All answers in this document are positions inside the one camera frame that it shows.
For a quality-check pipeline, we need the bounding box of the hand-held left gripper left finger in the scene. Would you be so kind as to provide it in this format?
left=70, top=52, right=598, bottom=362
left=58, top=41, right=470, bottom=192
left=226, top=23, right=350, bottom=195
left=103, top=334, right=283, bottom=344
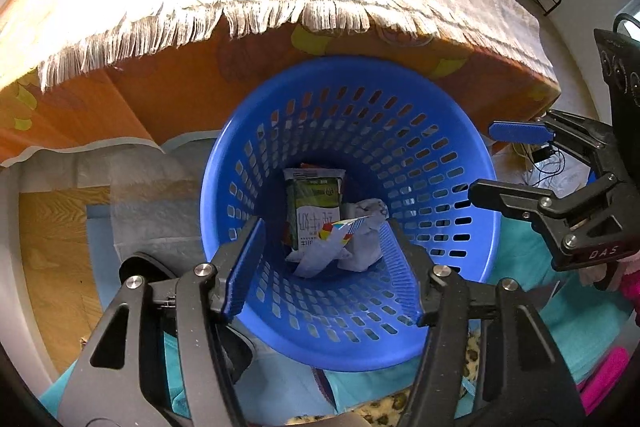
left=57, top=217, right=268, bottom=427

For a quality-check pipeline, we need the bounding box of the leopard print cloth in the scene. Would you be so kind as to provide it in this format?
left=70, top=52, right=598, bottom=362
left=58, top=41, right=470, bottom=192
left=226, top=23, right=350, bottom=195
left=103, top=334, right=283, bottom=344
left=285, top=327, right=483, bottom=427

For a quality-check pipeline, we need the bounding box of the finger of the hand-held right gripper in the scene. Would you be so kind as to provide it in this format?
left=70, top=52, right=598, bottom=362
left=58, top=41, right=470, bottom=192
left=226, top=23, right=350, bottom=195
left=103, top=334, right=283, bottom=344
left=467, top=174, right=628, bottom=253
left=489, top=111, right=618, bottom=168

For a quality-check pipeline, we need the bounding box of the teal cloth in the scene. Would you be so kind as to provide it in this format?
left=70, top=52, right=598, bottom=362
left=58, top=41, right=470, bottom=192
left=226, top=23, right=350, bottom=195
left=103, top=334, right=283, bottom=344
left=37, top=207, right=636, bottom=427

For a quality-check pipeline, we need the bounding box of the green drink carton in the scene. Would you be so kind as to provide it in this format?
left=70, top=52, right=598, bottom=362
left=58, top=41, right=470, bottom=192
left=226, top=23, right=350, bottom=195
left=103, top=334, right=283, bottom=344
left=283, top=167, right=347, bottom=253

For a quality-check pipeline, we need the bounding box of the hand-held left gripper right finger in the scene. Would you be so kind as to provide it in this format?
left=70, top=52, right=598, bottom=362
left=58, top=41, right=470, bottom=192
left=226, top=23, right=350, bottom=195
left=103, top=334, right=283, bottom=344
left=379, top=219, right=587, bottom=427

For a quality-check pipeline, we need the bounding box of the person's right forearm pink sleeve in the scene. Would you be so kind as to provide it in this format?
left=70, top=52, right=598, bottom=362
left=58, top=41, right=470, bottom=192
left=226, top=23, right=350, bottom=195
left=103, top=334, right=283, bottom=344
left=617, top=252, right=640, bottom=323

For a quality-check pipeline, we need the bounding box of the crumpled white tissue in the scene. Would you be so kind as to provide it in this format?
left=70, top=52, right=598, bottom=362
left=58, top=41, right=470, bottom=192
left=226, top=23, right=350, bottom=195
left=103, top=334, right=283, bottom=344
left=340, top=199, right=391, bottom=273

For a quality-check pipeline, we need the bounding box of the orange floral cloth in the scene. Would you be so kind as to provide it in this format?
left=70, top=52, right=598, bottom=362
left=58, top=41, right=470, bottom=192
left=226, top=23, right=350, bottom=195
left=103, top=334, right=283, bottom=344
left=0, top=22, right=562, bottom=168

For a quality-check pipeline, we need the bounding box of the person's right hand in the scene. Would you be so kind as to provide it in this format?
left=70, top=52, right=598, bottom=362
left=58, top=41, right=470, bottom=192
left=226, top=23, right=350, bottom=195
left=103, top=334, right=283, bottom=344
left=579, top=258, right=626, bottom=293

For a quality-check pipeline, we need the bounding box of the bright pink object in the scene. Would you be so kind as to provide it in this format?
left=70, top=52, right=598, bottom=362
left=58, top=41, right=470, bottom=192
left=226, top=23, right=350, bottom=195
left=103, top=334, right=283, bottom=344
left=575, top=346, right=630, bottom=415

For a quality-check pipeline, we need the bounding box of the blue plastic basket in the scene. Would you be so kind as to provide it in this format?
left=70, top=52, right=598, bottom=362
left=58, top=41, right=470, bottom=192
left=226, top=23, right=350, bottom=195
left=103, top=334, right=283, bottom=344
left=200, top=55, right=502, bottom=373

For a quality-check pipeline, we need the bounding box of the white plastic sheet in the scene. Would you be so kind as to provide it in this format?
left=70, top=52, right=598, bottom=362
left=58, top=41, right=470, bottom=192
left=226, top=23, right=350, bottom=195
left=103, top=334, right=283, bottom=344
left=0, top=132, right=221, bottom=258

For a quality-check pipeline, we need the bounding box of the colourful paper wrapper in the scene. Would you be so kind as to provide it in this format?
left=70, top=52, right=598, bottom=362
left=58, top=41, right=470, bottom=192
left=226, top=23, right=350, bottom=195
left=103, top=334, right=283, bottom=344
left=286, top=215, right=373, bottom=279

